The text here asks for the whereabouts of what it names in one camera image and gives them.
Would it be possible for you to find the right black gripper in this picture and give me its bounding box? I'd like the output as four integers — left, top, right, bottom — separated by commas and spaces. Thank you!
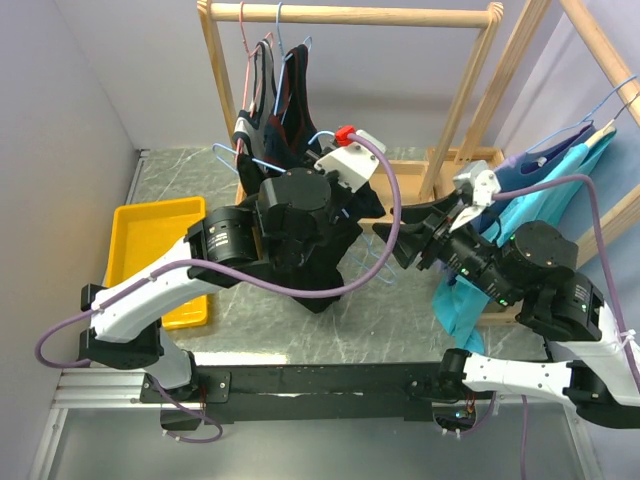
365, 188, 514, 303

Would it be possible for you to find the black tank top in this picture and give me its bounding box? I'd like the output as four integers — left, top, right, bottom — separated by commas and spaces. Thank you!
237, 154, 362, 291

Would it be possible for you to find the blue wire hanger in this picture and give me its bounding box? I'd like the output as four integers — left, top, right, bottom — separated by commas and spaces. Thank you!
211, 129, 399, 286

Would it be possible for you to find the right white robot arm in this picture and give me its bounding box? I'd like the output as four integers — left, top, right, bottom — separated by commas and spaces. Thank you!
393, 194, 639, 429

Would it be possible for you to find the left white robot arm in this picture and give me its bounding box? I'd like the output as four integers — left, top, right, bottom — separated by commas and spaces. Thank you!
80, 155, 367, 402

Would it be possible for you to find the navy red-trimmed tank top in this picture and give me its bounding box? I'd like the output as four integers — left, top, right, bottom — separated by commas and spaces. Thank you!
255, 44, 386, 220

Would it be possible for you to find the blue hanger with navy top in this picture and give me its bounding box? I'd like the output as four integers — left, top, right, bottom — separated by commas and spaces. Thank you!
274, 2, 291, 123

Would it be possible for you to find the white grey tank top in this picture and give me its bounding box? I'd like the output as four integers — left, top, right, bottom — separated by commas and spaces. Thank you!
232, 39, 276, 158

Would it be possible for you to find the blue hanger on right rack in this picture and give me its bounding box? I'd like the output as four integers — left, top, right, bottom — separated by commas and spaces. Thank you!
525, 74, 638, 153

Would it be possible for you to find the wooden hanger on right rack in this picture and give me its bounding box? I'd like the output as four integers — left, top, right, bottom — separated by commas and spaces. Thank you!
584, 119, 616, 149

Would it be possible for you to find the wooden clothes rack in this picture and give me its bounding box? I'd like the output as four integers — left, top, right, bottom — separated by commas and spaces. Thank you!
197, 1, 504, 204
419, 0, 640, 326

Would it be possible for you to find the turquoise shirt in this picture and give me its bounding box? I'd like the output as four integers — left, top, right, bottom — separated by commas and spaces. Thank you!
432, 132, 616, 354

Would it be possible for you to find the purple shirt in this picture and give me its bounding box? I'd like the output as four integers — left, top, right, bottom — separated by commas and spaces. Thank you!
474, 124, 596, 236

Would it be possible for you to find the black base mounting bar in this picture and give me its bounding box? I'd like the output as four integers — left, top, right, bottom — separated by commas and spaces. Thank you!
139, 362, 501, 424

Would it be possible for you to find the yellow plastic tray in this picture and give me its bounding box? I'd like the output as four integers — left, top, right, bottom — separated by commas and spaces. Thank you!
104, 196, 209, 331

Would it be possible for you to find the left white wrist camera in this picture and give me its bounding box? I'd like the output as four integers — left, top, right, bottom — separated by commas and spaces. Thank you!
314, 126, 386, 193

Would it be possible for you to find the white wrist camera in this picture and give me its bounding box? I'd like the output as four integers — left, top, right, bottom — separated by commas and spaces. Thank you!
314, 126, 386, 193
450, 160, 501, 232

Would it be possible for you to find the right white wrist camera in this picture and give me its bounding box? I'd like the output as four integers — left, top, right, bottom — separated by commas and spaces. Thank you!
450, 160, 501, 232

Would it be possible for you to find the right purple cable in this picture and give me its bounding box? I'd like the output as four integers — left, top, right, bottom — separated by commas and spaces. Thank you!
459, 174, 640, 480

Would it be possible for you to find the pink wire hanger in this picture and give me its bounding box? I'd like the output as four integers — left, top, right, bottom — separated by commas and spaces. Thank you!
234, 1, 273, 163

